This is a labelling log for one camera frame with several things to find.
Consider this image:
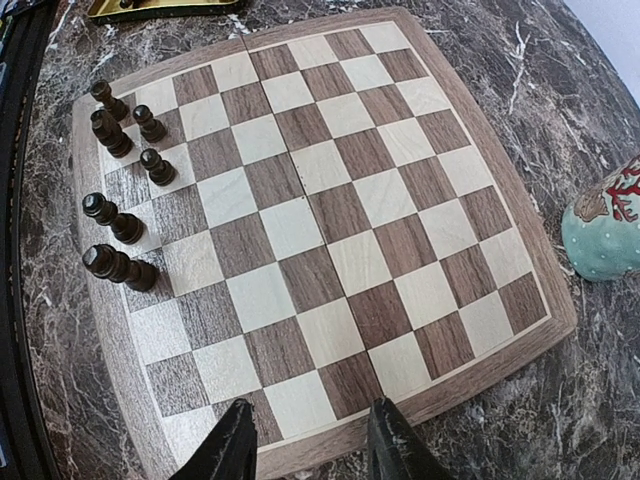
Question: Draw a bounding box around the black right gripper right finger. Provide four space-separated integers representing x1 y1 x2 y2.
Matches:
367 397 453 480

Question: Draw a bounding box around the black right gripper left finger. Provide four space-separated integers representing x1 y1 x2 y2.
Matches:
170 398 258 480

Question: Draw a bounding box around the dark chess piece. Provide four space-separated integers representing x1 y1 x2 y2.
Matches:
82 192 144 245
82 244 159 292
140 148 176 186

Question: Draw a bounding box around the dark chess pawn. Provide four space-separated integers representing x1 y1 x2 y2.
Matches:
90 79 129 122
132 105 167 143
90 109 133 158

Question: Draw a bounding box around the gold metal tray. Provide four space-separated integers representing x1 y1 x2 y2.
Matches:
88 0 248 25

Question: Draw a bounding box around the wooden chess board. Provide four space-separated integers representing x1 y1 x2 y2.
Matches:
72 7 577 479

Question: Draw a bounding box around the cream floral mug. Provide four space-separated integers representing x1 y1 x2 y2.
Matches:
561 156 639 282

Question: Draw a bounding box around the black front rail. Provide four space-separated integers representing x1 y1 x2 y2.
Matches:
0 0 64 480

